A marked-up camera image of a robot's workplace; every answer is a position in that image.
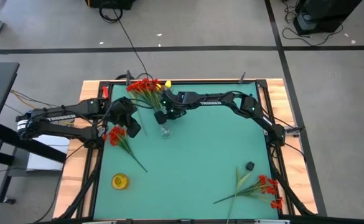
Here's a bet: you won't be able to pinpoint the orange and yellow cables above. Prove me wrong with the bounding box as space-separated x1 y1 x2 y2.
9 89 60 110

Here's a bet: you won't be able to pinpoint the clear glass vase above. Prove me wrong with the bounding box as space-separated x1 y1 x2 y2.
159 123 172 139

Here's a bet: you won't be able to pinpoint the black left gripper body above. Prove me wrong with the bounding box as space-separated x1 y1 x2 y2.
108 96 138 126

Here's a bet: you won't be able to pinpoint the green table mat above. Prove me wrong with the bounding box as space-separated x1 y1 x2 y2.
93 82 279 220

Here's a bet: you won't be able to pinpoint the black cable bundle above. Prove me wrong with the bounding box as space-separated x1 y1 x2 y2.
281 0 345 47

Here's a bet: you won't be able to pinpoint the black floor cable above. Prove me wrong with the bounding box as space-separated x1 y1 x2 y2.
99 1 153 80

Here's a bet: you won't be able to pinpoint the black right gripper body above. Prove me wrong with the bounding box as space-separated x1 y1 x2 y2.
161 91 187 121

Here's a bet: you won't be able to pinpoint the white box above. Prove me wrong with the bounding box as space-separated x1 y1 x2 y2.
26 134 70 172

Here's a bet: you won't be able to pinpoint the green leafy flower stem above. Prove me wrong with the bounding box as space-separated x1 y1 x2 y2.
226 167 253 224

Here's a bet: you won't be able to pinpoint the black equipment case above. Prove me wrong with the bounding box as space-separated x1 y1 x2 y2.
85 0 136 10

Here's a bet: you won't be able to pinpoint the silver metal bracket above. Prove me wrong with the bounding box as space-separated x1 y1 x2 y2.
286 126 306 138

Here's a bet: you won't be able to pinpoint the black computer tower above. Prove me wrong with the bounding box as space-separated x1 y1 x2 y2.
292 0 363 35

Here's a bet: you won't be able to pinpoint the bright red artificial flower bunch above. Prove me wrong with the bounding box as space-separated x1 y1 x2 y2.
212 174 284 210

